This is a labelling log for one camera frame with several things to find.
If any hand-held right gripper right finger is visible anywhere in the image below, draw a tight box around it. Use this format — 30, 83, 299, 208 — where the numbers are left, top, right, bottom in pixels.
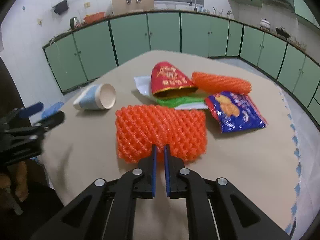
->
164, 144, 292, 240

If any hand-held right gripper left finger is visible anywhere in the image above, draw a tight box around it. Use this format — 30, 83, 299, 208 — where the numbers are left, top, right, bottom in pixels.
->
30, 144, 158, 240

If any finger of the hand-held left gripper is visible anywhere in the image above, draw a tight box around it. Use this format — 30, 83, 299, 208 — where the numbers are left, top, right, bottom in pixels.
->
31, 111, 65, 132
6, 102, 45, 120

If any large orange foam net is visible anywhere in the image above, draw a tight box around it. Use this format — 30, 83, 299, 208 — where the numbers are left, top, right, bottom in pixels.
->
115, 104, 209, 165

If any white and blue paper cup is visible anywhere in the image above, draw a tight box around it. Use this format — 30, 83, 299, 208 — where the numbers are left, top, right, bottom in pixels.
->
73, 83, 117, 110

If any green and white plastic packet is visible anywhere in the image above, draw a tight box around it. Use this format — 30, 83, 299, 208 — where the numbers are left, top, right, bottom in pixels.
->
155, 95, 209, 110

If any blue snack packet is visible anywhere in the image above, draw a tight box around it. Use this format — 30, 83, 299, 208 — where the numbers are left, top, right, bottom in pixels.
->
204, 91, 268, 133

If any red paper bag gold print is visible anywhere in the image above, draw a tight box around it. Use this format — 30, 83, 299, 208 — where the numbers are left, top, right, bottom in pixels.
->
151, 61, 199, 98

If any orange foam net roll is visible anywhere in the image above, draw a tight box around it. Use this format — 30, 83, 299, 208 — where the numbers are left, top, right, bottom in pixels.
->
191, 72, 252, 95

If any person's left hand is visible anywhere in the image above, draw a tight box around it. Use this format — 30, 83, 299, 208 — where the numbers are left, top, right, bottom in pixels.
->
0, 161, 28, 203

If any table with beige cloth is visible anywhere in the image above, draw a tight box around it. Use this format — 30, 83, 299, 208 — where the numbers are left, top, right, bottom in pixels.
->
37, 50, 302, 240

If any dark hanging cloth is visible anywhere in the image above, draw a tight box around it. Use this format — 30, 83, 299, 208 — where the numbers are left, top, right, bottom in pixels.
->
54, 1, 70, 15

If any orange plastic basket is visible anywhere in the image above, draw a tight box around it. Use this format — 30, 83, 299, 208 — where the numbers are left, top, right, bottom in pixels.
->
83, 12, 105, 24

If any green base cabinet with sink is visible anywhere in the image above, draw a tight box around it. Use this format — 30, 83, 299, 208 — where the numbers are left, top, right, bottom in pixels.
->
42, 10, 244, 95

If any green base cabinet with drawers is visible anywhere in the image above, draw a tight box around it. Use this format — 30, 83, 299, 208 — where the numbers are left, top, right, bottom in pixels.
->
239, 22, 320, 128

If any white cooking pot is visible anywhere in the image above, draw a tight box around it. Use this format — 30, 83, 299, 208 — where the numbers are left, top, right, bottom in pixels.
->
259, 18, 272, 30

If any black wok with lid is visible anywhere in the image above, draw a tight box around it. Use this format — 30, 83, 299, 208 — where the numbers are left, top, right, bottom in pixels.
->
276, 27, 290, 38

